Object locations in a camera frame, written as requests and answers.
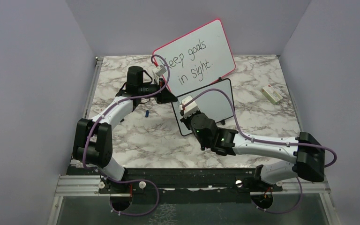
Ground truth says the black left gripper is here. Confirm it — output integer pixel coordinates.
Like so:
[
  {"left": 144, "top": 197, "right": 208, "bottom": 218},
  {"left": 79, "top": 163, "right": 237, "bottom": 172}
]
[{"left": 139, "top": 78, "right": 178, "bottom": 104}]

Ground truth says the black framed whiteboard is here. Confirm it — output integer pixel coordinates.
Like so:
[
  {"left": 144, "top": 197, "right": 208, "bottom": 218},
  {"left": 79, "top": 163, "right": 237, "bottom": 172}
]
[{"left": 172, "top": 78, "right": 234, "bottom": 136}]

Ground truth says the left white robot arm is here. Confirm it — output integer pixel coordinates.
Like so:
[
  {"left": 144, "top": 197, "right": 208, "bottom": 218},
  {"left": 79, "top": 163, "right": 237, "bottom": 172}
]
[{"left": 72, "top": 65, "right": 177, "bottom": 193}]

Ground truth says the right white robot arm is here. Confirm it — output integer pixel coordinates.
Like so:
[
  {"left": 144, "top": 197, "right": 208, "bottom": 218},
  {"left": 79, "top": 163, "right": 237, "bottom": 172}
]
[{"left": 180, "top": 110, "right": 325, "bottom": 191}]

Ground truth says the pink framed whiteboard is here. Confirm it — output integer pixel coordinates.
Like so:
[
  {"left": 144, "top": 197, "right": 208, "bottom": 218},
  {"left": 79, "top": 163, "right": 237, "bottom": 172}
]
[{"left": 153, "top": 18, "right": 236, "bottom": 96}]

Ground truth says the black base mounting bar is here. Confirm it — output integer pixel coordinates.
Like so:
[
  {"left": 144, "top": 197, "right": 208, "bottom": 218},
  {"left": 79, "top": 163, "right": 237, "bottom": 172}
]
[{"left": 67, "top": 166, "right": 282, "bottom": 205}]

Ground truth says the white green box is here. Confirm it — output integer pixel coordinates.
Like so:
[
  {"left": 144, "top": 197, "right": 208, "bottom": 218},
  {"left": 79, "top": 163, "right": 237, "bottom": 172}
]
[{"left": 260, "top": 84, "right": 283, "bottom": 105}]

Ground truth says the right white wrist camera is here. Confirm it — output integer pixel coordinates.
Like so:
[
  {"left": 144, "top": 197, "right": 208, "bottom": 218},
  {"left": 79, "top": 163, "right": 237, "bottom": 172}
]
[{"left": 178, "top": 96, "right": 199, "bottom": 111}]

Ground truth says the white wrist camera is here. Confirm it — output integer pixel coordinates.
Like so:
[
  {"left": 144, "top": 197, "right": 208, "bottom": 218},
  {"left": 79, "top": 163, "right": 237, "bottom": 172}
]
[
  {"left": 152, "top": 65, "right": 167, "bottom": 79},
  {"left": 178, "top": 96, "right": 199, "bottom": 111}
]

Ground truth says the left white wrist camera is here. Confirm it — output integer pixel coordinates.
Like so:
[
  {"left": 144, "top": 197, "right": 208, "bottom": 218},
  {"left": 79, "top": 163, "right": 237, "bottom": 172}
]
[{"left": 152, "top": 65, "right": 167, "bottom": 79}]

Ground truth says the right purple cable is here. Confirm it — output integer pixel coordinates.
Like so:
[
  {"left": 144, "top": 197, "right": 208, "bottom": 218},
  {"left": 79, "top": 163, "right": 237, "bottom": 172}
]
[{"left": 181, "top": 88, "right": 338, "bottom": 168}]

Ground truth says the purple cable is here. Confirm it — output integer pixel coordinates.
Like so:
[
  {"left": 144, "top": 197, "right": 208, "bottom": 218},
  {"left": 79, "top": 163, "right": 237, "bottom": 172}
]
[
  {"left": 181, "top": 88, "right": 338, "bottom": 168},
  {"left": 83, "top": 54, "right": 171, "bottom": 168}
]

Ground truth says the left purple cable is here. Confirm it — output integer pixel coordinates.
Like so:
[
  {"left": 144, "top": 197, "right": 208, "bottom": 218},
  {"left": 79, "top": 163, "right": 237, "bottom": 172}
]
[{"left": 83, "top": 54, "right": 171, "bottom": 168}]

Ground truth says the aluminium rail table edge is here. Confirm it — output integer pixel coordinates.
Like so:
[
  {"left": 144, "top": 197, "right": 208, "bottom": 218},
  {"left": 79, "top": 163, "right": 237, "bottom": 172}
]
[{"left": 54, "top": 56, "right": 104, "bottom": 198}]

